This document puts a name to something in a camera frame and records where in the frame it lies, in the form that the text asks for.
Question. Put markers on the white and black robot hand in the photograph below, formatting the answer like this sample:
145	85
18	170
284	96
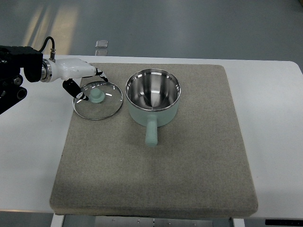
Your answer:
68	70

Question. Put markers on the glass lid with green knob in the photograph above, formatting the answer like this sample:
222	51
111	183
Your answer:
105	99

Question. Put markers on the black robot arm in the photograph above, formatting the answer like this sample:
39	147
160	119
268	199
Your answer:
12	60

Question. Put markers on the small clear floor plate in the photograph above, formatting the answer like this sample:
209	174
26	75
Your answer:
101	44

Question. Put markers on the mint green saucepan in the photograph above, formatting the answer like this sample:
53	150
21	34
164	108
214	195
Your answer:
153	97

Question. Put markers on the grey felt mat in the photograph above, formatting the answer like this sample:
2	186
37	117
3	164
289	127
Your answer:
195	166

